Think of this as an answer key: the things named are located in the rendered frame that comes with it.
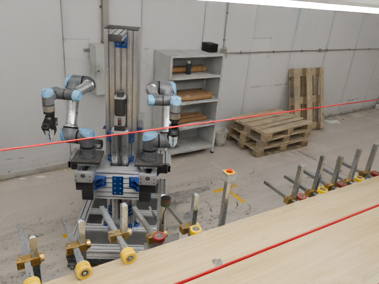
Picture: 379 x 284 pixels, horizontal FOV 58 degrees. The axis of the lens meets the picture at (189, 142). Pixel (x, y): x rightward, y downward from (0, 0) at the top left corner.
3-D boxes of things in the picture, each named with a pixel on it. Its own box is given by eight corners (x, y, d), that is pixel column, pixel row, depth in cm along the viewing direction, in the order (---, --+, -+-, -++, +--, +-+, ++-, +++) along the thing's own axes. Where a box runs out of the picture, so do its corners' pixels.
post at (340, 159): (325, 200, 319) (338, 155, 300) (327, 200, 321) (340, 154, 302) (327, 203, 317) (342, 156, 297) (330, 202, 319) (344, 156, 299)
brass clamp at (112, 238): (108, 238, 207) (107, 231, 205) (128, 231, 214) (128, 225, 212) (110, 244, 203) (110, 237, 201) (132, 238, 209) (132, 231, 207)
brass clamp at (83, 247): (65, 249, 195) (64, 243, 193) (88, 243, 202) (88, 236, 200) (67, 257, 190) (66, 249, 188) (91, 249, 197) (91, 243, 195)
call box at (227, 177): (220, 179, 239) (222, 169, 236) (229, 177, 242) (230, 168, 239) (227, 184, 233) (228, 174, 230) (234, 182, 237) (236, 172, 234)
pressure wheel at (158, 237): (149, 247, 221) (150, 232, 216) (161, 243, 225) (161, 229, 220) (155, 254, 215) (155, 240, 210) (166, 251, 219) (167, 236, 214)
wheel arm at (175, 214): (164, 207, 260) (164, 202, 258) (168, 205, 261) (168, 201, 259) (194, 242, 226) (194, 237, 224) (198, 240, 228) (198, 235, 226)
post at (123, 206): (119, 265, 219) (119, 202, 200) (124, 263, 221) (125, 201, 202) (122, 269, 217) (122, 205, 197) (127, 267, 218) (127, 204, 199)
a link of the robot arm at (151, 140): (141, 145, 282) (142, 129, 276) (158, 145, 284) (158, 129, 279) (142, 151, 271) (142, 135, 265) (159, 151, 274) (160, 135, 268)
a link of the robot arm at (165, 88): (156, 147, 282) (157, 81, 281) (174, 147, 285) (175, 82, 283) (158, 148, 270) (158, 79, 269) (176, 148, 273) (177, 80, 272)
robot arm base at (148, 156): (140, 154, 288) (141, 143, 284) (158, 155, 289) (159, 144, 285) (139, 162, 274) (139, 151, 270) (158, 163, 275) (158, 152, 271)
